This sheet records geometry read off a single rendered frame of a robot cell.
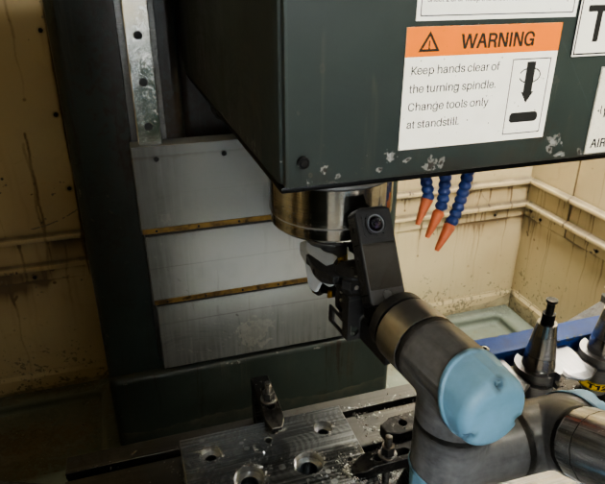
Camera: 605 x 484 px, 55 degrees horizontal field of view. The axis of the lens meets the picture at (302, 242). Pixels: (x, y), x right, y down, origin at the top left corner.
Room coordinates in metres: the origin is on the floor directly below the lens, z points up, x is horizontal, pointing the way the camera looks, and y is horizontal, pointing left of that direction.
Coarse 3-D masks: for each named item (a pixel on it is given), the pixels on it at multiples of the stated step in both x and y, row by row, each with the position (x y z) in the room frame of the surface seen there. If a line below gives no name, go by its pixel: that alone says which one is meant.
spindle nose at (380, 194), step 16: (272, 192) 0.68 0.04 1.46; (304, 192) 0.64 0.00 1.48; (320, 192) 0.63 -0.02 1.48; (336, 192) 0.63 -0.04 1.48; (352, 192) 0.63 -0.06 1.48; (368, 192) 0.64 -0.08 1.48; (384, 192) 0.66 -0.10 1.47; (272, 208) 0.68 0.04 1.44; (288, 208) 0.65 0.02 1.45; (304, 208) 0.64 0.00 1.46; (320, 208) 0.63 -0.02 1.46; (336, 208) 0.63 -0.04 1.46; (352, 208) 0.63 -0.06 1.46; (288, 224) 0.65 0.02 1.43; (304, 224) 0.64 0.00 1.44; (320, 224) 0.63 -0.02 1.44; (336, 224) 0.63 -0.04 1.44; (320, 240) 0.63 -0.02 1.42; (336, 240) 0.63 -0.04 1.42
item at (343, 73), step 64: (192, 0) 0.92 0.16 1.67; (256, 0) 0.53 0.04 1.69; (320, 0) 0.49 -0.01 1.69; (384, 0) 0.50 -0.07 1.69; (192, 64) 0.97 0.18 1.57; (256, 64) 0.54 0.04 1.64; (320, 64) 0.49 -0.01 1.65; (384, 64) 0.50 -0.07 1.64; (576, 64) 0.56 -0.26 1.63; (256, 128) 0.55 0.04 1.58; (320, 128) 0.49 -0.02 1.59; (384, 128) 0.51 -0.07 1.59; (576, 128) 0.57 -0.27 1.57
